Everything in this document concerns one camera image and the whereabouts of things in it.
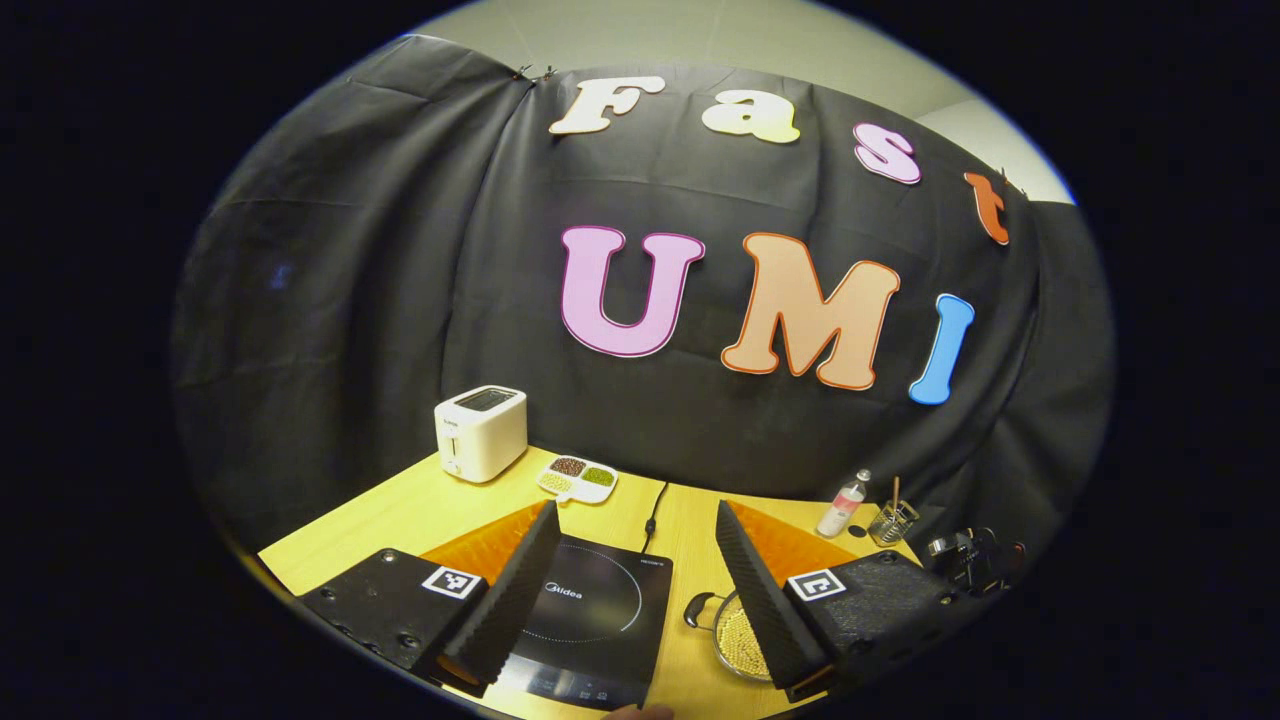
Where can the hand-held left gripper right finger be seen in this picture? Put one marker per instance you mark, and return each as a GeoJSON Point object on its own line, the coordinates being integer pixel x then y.
{"type": "Point", "coordinates": [765, 600]}

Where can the white toaster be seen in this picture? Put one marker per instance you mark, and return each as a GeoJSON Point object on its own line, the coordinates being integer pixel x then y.
{"type": "Point", "coordinates": [480, 440]}

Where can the clear bottle with pink label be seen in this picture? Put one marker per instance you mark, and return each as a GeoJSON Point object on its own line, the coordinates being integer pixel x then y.
{"type": "Point", "coordinates": [840, 510]}

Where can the pile of yellow beans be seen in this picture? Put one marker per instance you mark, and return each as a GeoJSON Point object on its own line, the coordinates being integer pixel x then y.
{"type": "Point", "coordinates": [738, 640]}

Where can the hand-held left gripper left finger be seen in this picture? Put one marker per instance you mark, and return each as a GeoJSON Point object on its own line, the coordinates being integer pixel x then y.
{"type": "Point", "coordinates": [510, 600]}

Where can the wooden spoon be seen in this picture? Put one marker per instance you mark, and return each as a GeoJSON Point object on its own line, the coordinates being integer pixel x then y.
{"type": "Point", "coordinates": [895, 490]}

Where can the white divided dish of beans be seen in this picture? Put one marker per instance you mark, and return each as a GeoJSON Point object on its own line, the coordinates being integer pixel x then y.
{"type": "Point", "coordinates": [578, 478]}

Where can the black induction cooktop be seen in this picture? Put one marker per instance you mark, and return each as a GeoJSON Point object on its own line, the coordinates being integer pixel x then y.
{"type": "Point", "coordinates": [610, 600]}

